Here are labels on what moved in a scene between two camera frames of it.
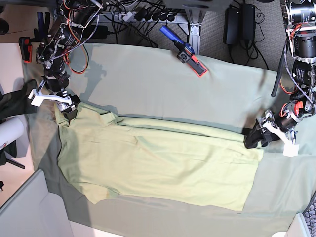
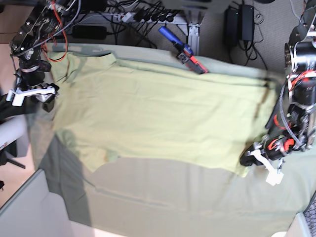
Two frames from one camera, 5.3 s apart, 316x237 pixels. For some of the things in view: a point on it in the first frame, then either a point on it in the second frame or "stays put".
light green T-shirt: (101, 154) → (108, 109)
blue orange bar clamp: (185, 53) stays put
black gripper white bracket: (270, 131) → (269, 146)
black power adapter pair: (239, 24) stays put
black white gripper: (66, 102) → (30, 81)
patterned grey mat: (309, 215) stays put
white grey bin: (33, 211) stays put
